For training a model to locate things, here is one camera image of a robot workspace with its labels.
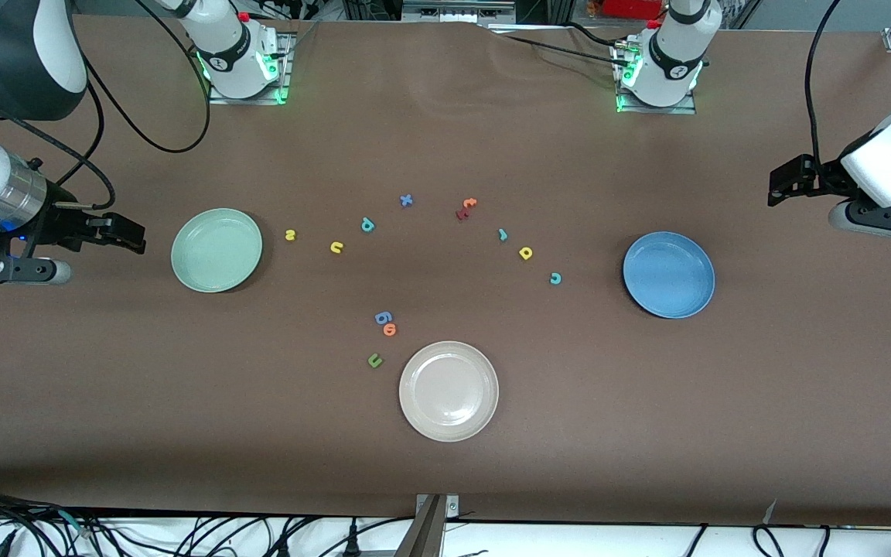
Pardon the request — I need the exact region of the beige plate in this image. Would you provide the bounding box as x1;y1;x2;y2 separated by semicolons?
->
398;341;500;443

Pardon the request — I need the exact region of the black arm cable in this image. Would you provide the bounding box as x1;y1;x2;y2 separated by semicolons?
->
0;0;213;211
804;0;845;183

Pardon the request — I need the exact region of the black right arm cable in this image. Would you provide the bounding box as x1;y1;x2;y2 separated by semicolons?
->
0;0;213;211

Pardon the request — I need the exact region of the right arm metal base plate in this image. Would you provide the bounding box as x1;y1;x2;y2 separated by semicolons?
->
208;32;293;105

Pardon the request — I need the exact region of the red box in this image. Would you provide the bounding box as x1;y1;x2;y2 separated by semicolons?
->
603;0;667;19

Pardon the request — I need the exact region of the green plate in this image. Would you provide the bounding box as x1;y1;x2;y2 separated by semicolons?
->
171;207;264;294

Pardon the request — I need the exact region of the grey equipment box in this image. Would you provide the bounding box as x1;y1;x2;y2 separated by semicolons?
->
401;0;516;24

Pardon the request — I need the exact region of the looped black cable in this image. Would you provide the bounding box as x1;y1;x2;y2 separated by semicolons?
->
751;525;788;557

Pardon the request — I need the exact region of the thick black cable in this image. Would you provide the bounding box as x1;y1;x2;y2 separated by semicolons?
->
0;487;94;542

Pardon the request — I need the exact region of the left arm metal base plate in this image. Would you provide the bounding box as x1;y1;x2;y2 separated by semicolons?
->
612;43;698;115

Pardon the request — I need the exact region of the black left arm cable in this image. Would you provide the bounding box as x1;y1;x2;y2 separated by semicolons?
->
804;0;845;183

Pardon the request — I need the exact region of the blue plate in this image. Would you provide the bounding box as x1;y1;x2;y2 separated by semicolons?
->
623;231;716;320

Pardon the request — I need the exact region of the aluminium frame bracket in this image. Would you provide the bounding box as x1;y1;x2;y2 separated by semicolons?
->
395;494;459;557

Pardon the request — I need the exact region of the brown table cover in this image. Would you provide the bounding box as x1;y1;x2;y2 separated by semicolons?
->
0;14;891;528

